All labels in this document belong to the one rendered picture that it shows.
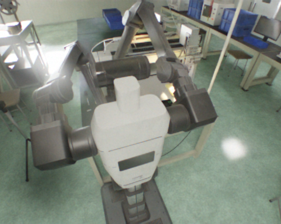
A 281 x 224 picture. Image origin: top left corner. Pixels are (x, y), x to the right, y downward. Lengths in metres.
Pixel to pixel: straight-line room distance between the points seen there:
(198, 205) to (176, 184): 0.30
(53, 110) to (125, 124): 0.22
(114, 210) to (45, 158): 1.18
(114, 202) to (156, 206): 0.37
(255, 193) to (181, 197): 0.83
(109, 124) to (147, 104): 0.13
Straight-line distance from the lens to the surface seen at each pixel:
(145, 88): 1.58
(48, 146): 0.45
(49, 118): 0.49
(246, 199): 2.16
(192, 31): 1.40
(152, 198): 1.58
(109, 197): 1.60
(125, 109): 0.42
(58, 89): 0.52
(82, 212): 1.90
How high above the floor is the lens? 1.77
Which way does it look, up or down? 44 degrees down
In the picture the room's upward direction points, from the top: straight up
